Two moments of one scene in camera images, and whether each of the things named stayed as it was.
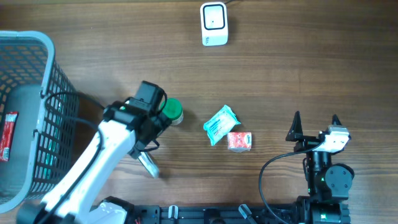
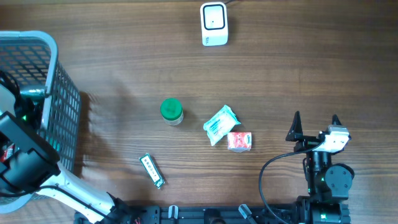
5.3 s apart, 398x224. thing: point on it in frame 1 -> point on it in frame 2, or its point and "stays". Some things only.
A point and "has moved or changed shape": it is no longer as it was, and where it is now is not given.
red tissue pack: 239,142 stays
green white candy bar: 148,164 has moved or changed shape
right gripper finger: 336,121 stays
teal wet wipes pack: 220,124 stays
